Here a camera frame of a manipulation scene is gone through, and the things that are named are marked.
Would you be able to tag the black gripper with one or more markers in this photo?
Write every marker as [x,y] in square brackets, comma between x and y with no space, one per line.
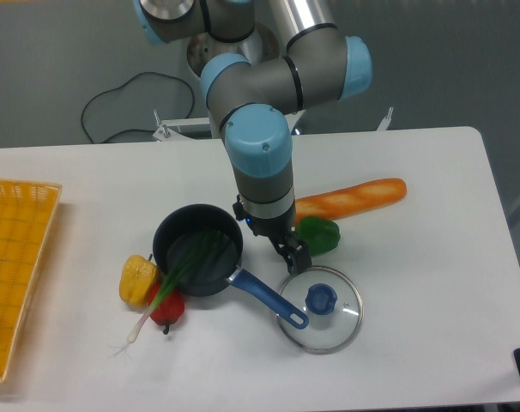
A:
[278,229]

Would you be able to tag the green spring onion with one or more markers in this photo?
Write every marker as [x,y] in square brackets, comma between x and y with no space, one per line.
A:
[186,258]

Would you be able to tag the red bell pepper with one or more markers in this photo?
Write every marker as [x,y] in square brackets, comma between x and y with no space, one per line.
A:
[168,311]

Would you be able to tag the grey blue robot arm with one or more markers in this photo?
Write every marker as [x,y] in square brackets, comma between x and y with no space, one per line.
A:
[257,139]

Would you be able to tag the orange baguette bread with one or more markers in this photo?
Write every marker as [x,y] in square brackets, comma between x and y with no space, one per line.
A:
[353,200]

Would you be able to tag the glass pot lid blue knob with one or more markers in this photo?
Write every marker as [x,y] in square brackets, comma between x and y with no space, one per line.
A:
[333,305]

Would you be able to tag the dark saucepan blue handle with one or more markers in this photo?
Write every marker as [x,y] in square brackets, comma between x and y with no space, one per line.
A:
[227,271]

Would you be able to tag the green bell pepper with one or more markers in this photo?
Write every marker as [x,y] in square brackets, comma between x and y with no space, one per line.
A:
[321,235]

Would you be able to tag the yellow woven basket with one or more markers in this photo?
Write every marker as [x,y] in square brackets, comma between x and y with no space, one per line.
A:
[27,210]

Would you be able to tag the yellow bell pepper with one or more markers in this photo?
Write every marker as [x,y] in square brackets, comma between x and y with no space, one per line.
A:
[137,278]

